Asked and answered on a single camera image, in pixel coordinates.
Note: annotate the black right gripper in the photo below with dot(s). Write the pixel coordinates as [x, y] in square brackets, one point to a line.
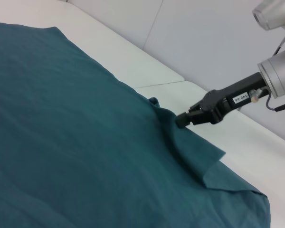
[232, 99]

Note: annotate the teal blue shirt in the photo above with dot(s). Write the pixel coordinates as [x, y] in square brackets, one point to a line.
[85, 142]

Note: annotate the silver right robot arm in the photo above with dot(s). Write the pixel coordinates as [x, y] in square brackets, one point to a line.
[280, 71]

